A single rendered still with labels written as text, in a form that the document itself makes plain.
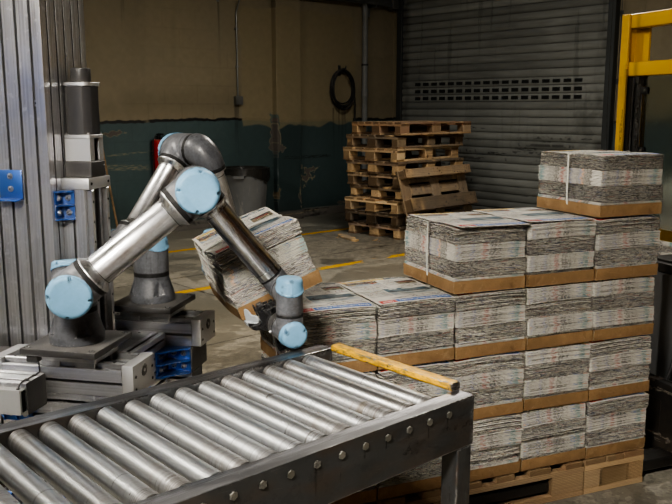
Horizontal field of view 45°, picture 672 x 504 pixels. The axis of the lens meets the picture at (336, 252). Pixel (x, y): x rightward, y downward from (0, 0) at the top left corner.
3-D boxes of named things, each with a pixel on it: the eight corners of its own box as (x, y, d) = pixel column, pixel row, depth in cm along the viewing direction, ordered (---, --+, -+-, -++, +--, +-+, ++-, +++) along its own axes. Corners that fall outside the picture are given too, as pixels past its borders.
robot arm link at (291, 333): (309, 319, 222) (309, 349, 224) (296, 310, 233) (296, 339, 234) (282, 322, 220) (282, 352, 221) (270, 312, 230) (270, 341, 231)
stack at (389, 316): (261, 505, 301) (257, 287, 287) (524, 455, 345) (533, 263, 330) (296, 558, 266) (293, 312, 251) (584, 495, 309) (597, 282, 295)
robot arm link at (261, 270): (163, 180, 230) (271, 305, 244) (164, 183, 219) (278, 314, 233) (194, 154, 231) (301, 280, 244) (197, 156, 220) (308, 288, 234)
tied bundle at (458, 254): (402, 275, 308) (403, 215, 304) (469, 269, 319) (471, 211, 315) (452, 296, 273) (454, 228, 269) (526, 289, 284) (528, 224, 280)
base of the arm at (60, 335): (38, 345, 221) (35, 310, 219) (67, 330, 236) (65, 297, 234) (88, 348, 218) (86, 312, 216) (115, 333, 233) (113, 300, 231)
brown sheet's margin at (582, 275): (470, 268, 318) (470, 257, 318) (531, 262, 329) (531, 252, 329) (528, 287, 284) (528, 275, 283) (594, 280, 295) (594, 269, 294)
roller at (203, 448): (140, 416, 189) (139, 395, 188) (260, 485, 154) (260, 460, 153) (120, 421, 185) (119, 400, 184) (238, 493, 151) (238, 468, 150)
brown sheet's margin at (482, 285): (402, 273, 308) (402, 262, 307) (468, 268, 318) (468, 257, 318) (453, 294, 273) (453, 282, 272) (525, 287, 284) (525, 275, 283)
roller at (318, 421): (232, 392, 205) (233, 372, 205) (359, 449, 171) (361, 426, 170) (215, 394, 202) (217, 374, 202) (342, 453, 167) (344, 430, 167)
